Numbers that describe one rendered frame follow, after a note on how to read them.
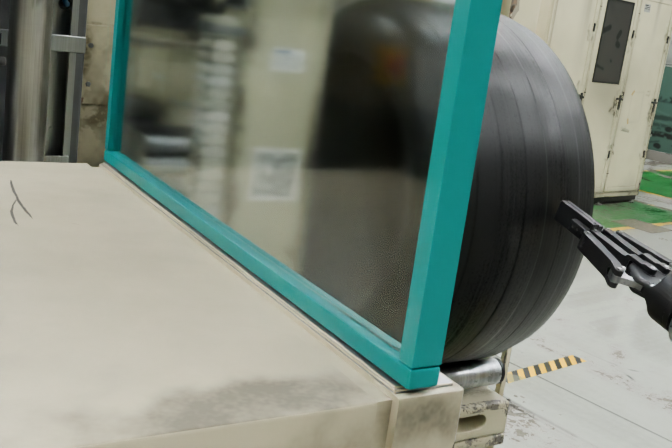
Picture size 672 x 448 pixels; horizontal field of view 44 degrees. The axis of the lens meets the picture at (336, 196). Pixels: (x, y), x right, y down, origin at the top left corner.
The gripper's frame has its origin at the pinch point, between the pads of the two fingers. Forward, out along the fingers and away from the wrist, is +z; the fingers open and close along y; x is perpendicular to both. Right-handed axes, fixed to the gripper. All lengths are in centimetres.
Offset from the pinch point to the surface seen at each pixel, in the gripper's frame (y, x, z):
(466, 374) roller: -1.8, 34.5, 9.6
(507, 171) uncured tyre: 9.2, -4.0, 6.7
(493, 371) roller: -7.6, 34.6, 9.5
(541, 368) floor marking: -196, 164, 139
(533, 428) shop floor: -148, 152, 96
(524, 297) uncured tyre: 1.2, 14.0, 2.4
